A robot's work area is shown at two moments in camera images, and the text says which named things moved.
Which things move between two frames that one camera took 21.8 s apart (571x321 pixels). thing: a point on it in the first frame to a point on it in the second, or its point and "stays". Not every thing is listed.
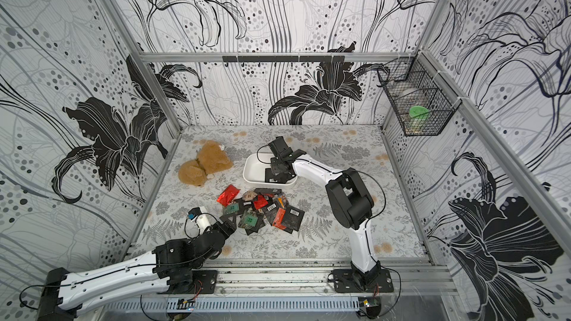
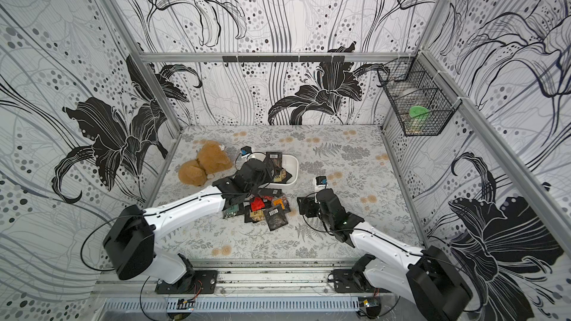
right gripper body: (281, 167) to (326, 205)
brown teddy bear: (211, 158) stays
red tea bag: (261, 202) stays
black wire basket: (421, 101) stays
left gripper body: (227, 227) to (265, 177)
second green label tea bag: (231, 208) stays
